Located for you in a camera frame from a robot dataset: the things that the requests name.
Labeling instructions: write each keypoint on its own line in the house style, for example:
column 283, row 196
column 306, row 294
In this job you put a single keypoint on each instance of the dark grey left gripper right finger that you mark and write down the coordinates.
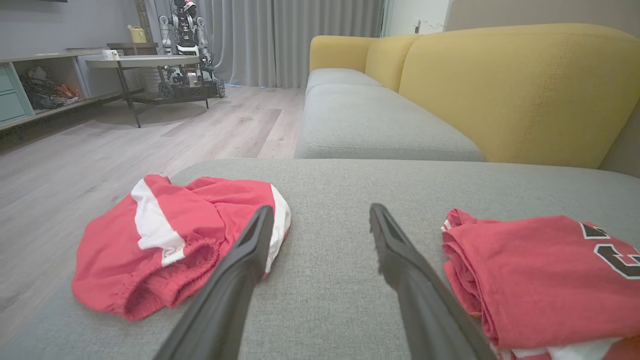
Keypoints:
column 425, row 310

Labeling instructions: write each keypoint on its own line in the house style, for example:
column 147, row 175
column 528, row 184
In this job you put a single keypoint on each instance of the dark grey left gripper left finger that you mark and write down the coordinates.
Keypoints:
column 225, row 300

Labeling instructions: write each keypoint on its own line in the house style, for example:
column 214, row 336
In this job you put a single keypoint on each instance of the red shorts with white panel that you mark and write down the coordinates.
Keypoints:
column 125, row 250

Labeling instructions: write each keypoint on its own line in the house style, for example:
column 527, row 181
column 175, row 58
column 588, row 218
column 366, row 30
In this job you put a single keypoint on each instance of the red jersey with white stripes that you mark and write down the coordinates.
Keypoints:
column 540, row 280

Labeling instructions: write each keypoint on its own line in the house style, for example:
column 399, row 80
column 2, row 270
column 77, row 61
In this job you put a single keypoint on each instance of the grey sofa with yellow backrest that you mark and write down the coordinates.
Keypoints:
column 350, row 125

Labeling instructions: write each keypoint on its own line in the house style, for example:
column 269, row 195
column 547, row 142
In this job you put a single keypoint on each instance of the round grey coffee table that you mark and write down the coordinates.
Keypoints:
column 145, row 61

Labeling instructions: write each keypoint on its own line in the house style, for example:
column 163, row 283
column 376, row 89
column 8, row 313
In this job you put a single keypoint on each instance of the white and black wheeled robot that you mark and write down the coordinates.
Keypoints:
column 186, row 40

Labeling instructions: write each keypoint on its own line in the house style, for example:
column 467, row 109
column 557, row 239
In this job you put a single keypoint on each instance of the dark wooden side table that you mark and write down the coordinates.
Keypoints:
column 132, row 46

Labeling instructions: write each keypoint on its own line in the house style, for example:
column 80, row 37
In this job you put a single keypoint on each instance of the grey pleated curtain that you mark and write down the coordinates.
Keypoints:
column 300, row 40

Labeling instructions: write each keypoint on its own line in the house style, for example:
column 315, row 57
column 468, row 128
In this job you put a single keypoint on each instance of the white cup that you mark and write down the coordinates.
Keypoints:
column 110, row 54

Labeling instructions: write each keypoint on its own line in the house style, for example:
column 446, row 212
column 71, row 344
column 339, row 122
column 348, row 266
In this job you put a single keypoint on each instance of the orange and black shelf clutter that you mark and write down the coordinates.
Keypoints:
column 50, row 92

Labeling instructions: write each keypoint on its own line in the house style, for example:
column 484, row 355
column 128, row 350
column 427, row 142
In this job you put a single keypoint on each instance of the yellow watering can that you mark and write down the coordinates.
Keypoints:
column 137, row 35

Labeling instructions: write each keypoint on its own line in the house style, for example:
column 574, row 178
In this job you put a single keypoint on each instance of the low open media console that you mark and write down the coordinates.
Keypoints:
column 10, row 100

